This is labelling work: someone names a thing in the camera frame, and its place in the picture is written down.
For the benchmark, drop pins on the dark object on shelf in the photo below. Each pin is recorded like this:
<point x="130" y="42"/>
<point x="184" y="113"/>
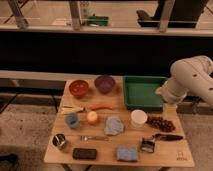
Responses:
<point x="185" y="14"/>

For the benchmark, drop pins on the green plastic tray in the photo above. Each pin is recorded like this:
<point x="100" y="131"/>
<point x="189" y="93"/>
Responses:
<point x="140" y="92"/>

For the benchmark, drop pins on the black rectangular sponge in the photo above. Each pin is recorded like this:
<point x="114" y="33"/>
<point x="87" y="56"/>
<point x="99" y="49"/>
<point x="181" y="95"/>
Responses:
<point x="83" y="153"/>

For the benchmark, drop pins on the green box on shelf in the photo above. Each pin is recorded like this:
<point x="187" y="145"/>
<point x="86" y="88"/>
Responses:
<point x="97" y="20"/>

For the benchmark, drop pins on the wooden folding table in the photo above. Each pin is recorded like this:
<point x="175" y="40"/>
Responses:
<point x="167" y="154"/>

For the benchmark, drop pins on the yellow round fruit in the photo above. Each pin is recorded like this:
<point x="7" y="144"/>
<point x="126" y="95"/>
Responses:
<point x="92" y="117"/>

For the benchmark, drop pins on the dark red grapes bunch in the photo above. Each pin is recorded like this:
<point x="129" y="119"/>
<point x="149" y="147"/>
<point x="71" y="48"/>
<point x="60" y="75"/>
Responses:
<point x="161" y="124"/>

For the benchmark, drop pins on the metal can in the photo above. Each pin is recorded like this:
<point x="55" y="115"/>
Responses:
<point x="59" y="141"/>

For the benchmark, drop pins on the blue cup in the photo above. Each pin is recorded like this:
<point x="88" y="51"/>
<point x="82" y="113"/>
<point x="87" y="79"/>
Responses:
<point x="72" y="120"/>

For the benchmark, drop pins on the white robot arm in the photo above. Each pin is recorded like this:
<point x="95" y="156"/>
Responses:
<point x="188" y="75"/>

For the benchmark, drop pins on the metal fork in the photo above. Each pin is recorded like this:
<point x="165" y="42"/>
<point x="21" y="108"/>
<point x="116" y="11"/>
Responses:
<point x="86" y="138"/>

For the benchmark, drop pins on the white cup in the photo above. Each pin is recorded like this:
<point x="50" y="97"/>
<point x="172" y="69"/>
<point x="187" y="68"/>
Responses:
<point x="138" y="118"/>

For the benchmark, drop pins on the red bowl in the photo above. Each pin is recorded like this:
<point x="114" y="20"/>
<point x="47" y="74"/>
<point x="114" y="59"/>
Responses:
<point x="79" y="88"/>

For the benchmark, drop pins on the light blue crumpled cloth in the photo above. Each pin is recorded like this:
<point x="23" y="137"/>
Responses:
<point x="114" y="126"/>

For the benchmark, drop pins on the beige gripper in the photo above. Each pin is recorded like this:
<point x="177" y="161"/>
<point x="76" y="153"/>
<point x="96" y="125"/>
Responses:
<point x="169" y="110"/>

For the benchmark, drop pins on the purple bowl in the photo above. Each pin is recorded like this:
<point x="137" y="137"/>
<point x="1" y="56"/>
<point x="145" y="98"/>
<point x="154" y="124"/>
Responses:
<point x="104" y="83"/>

